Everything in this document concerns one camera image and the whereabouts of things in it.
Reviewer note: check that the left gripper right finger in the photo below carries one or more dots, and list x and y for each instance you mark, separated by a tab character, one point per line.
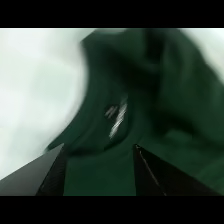
166	180

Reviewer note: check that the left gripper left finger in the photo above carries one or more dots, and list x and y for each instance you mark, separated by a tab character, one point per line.
36	176

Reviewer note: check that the dark green T-shirt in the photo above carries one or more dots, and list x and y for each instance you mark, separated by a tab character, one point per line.
150	86

